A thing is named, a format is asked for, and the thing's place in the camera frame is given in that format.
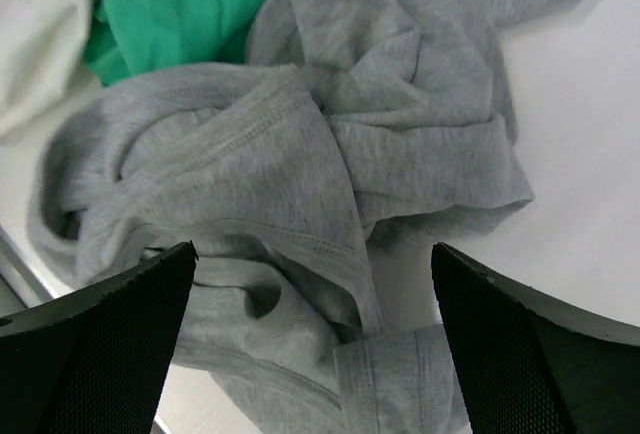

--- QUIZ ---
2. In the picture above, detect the green garment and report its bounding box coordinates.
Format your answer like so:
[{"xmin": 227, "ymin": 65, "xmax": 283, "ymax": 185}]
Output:
[{"xmin": 84, "ymin": 0, "xmax": 265, "ymax": 86}]

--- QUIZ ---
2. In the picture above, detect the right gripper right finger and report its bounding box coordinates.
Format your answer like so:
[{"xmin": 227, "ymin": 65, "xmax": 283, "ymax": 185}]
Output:
[{"xmin": 431, "ymin": 243, "xmax": 639, "ymax": 434}]

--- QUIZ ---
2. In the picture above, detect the large white garment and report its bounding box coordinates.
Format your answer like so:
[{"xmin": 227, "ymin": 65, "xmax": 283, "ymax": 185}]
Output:
[{"xmin": 1, "ymin": 0, "xmax": 95, "ymax": 140}]

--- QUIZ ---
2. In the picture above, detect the gray tank top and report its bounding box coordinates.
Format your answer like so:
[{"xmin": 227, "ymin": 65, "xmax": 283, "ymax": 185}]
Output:
[{"xmin": 29, "ymin": 0, "xmax": 640, "ymax": 434}]

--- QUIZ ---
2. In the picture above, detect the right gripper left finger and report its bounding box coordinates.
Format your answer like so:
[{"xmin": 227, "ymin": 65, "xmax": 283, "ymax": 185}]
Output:
[{"xmin": 1, "ymin": 243, "xmax": 196, "ymax": 434}]

